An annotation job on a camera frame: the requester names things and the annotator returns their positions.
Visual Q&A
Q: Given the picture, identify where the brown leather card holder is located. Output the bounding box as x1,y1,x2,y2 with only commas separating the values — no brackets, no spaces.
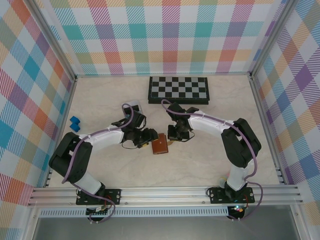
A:
151,133,175,156

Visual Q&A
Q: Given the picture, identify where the clear acrylic card box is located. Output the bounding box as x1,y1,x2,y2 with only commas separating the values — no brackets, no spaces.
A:
123,99,144,118

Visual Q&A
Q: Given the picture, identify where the black grey folding chessboard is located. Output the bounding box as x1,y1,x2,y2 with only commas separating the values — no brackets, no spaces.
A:
147,76,210,105

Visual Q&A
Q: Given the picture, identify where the aluminium front rail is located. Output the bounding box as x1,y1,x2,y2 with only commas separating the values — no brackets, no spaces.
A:
27,184,305,208

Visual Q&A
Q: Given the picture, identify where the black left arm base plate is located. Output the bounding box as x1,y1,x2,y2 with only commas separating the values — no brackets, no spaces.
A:
75,188,123,206

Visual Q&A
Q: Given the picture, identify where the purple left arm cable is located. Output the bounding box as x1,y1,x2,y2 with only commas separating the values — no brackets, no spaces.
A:
61,102,135,225

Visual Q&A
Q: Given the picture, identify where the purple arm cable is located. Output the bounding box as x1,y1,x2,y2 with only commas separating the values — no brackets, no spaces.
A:
161,99,265,222
61,102,135,225

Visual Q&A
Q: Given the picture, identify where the perforated grey cable duct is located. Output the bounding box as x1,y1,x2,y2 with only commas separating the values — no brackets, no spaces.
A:
39,208,230,219

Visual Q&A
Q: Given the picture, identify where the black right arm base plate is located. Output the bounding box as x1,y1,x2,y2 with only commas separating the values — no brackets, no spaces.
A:
207,186,255,205

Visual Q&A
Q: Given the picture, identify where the aluminium side rail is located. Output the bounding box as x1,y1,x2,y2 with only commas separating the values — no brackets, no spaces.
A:
249,74,287,186
43,77,78,188

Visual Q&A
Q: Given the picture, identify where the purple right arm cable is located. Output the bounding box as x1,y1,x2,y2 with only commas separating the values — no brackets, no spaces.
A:
161,99,265,222

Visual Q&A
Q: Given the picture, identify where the aluminium frame post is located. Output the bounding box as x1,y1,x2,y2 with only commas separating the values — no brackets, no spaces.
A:
249,0,300,81
29,0,77,83

